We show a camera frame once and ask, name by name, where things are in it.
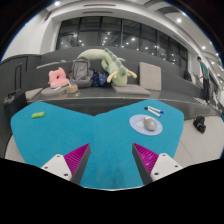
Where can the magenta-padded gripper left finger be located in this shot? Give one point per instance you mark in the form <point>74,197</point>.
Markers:
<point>58,165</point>

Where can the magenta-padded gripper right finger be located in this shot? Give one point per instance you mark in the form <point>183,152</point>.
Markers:
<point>165,165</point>

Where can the grey computer mouse orange accents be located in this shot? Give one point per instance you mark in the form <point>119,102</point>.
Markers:
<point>150,124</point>

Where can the round light blue mouse pad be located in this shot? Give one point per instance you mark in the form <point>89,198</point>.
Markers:
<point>136,124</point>

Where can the black bag on floor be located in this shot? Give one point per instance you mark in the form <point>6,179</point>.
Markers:
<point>199,124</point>

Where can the small green eraser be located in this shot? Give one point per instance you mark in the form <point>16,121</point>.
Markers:
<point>38,115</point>

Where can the white marker blue cap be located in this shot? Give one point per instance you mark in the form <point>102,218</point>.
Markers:
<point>156,110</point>

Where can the flat grey seat cushion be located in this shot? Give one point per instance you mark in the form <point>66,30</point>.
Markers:
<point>33,93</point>
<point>131,89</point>
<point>52,91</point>

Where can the black suitcase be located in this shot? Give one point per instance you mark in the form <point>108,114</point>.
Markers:
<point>15,102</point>

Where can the small beige round pouch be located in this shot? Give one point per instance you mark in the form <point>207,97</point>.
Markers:
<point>72,89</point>

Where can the pink plush cushion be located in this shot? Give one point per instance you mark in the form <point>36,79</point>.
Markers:
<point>57,78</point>

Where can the upright grey seat cushion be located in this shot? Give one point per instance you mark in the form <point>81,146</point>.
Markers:
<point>150,76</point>

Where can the dark blue patterned bag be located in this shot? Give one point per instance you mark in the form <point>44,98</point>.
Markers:
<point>99,80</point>

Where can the grey backpack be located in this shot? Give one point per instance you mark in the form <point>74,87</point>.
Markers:
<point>81,71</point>

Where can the green dragon plush toy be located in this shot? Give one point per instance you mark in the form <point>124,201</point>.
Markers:
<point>116,68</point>

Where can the ceiling lights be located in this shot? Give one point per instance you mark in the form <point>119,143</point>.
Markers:
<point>179,20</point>

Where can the large dark window wall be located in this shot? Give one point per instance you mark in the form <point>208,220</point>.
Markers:
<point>113,33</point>

